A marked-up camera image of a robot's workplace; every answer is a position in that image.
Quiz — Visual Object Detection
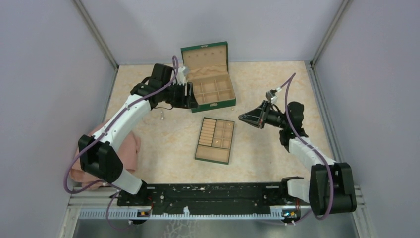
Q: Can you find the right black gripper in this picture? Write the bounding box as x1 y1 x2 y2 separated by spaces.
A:
239 100 289 129

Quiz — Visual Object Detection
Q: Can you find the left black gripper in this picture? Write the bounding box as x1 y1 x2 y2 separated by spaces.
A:
162 81 200 109

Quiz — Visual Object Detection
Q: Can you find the green jewelry box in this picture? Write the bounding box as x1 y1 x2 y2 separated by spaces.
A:
180 41 236 113

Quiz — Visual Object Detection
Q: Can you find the green jewelry tray insert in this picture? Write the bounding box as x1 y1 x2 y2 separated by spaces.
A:
194 117 235 165

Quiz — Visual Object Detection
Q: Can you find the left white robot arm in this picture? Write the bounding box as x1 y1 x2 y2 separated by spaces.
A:
77 63 198 205

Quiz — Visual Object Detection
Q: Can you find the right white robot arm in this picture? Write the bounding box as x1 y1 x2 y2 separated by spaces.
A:
238 99 357 218

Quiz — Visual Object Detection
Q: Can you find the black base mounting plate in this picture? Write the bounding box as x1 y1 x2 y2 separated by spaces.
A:
117 182 306 215

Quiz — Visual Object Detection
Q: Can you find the aluminium frame rail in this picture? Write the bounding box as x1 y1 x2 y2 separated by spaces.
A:
59 187 122 238

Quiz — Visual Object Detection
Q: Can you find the white cable duct strip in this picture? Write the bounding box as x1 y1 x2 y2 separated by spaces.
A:
78 208 285 220

